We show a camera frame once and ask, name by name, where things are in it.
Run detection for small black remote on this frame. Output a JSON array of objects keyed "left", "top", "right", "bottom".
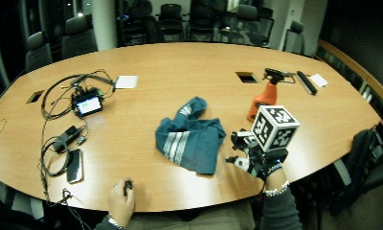
[{"left": 123, "top": 179, "right": 136, "bottom": 196}]

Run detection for white marker cube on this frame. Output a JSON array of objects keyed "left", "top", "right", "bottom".
[{"left": 250, "top": 104, "right": 302, "bottom": 153}]

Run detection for silver wristwatch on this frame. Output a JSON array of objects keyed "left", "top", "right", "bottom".
[{"left": 106, "top": 214, "right": 128, "bottom": 230}]

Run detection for teal striped towel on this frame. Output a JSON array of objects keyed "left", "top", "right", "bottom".
[{"left": 155, "top": 96, "right": 229, "bottom": 176}]

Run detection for black smartphone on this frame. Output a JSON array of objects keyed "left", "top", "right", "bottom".
[{"left": 66, "top": 148, "right": 86, "bottom": 185}]

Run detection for orange spray bottle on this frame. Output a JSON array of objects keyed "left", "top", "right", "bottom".
[{"left": 245, "top": 67, "right": 298, "bottom": 124}]

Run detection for person's trousers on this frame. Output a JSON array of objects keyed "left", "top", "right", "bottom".
[{"left": 126, "top": 200, "right": 258, "bottom": 230}]

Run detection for black power adapter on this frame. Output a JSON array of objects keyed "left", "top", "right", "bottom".
[{"left": 51, "top": 125, "right": 86, "bottom": 154}]

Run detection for small white card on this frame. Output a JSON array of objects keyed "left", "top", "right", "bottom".
[{"left": 309, "top": 73, "right": 331, "bottom": 89}]

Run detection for small black screen device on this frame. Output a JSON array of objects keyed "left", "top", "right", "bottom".
[{"left": 71, "top": 87, "right": 107, "bottom": 119}]

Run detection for black office chair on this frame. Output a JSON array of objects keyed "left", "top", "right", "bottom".
[
  {"left": 329, "top": 127, "right": 383, "bottom": 216},
  {"left": 228, "top": 4, "right": 276, "bottom": 47},
  {"left": 159, "top": 3, "right": 188, "bottom": 42},
  {"left": 118, "top": 0, "right": 167, "bottom": 46},
  {"left": 188, "top": 2, "right": 220, "bottom": 42}
]

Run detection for white paper sheet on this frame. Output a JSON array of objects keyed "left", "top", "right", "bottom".
[{"left": 114, "top": 75, "right": 142, "bottom": 90}]

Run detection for grey office chair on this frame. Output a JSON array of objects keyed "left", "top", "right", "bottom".
[
  {"left": 61, "top": 14, "right": 99, "bottom": 60},
  {"left": 23, "top": 31, "right": 54, "bottom": 74},
  {"left": 282, "top": 20, "right": 308, "bottom": 56}
]

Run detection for white column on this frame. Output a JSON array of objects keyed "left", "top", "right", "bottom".
[{"left": 91, "top": 0, "right": 119, "bottom": 52}]

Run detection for beaded bracelet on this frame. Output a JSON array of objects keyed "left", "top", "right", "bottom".
[{"left": 264, "top": 179, "right": 293, "bottom": 197}]

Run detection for black cable bundle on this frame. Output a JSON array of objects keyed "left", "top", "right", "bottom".
[{"left": 38, "top": 126, "right": 90, "bottom": 212}]

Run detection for black bar camera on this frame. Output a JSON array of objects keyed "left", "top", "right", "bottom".
[{"left": 297, "top": 70, "right": 320, "bottom": 97}]

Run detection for black looped cable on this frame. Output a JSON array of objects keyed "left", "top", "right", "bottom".
[{"left": 41, "top": 68, "right": 118, "bottom": 122}]

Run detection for wooden wall ledge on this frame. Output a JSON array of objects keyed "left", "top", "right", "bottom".
[{"left": 316, "top": 38, "right": 383, "bottom": 115}]

